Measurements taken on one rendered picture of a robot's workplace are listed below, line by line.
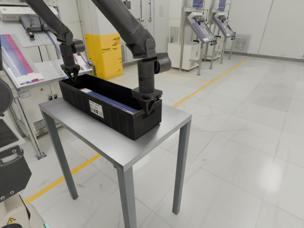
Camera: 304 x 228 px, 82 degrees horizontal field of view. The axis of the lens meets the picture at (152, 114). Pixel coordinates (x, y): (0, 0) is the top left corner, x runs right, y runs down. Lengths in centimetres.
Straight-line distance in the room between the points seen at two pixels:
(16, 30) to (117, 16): 167
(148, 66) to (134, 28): 12
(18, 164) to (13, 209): 19
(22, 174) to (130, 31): 55
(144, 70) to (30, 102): 171
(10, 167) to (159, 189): 111
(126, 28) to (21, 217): 72
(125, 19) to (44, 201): 144
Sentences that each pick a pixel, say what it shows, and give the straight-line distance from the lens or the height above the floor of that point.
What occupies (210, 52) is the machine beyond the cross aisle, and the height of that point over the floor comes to 27.
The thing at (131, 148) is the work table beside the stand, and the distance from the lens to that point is 65.
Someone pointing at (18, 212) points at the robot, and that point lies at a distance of 82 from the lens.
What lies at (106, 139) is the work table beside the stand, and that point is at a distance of 71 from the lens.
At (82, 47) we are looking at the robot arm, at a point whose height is 107.
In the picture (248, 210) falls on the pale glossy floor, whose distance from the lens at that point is 160.
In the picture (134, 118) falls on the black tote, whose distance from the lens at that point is 63.
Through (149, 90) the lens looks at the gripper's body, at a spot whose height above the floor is 100.
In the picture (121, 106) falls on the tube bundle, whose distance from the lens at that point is 83.
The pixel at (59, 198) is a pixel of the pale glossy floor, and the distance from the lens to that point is 165.
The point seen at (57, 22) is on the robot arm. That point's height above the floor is 119.
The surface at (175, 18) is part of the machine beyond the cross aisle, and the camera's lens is 460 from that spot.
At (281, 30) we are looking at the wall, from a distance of 702.
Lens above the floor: 122
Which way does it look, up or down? 29 degrees down
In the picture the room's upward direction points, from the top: straight up
